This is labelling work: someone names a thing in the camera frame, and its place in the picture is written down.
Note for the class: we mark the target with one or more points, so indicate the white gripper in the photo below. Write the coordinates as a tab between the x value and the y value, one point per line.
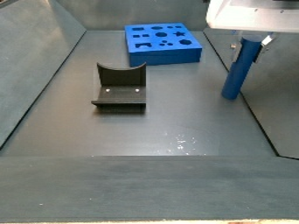
253	15

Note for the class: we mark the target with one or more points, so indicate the blue round cylinder peg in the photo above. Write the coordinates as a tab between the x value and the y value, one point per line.
237	72

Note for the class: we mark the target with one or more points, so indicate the blue foam shape board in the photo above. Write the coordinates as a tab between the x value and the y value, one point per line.
160	44

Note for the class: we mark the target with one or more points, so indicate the black curved cradle stand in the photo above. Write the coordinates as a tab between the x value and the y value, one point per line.
121	86

